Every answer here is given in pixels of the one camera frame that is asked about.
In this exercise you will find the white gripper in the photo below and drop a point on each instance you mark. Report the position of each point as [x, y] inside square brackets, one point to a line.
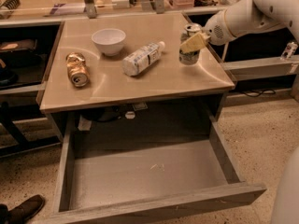
[217, 29]

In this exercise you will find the green white 7up can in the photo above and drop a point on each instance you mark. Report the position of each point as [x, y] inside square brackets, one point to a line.
[191, 57]

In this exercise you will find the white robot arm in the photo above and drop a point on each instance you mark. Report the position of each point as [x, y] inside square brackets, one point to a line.
[245, 17]

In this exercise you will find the grey cabinet with counter top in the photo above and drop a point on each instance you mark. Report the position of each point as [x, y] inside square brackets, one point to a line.
[166, 78]

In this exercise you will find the gold crushed soda can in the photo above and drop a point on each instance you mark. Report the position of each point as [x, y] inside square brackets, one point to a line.
[77, 69]

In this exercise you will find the open grey wooden drawer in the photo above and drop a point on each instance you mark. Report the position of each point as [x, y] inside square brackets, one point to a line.
[165, 163]

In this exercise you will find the clear plastic water bottle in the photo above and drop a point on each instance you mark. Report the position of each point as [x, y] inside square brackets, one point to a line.
[141, 59]

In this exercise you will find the white ceramic bowl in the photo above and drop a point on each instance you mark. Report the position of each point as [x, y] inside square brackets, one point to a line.
[109, 41]

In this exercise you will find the small bottle on shelf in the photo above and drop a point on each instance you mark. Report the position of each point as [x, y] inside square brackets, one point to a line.
[289, 50]

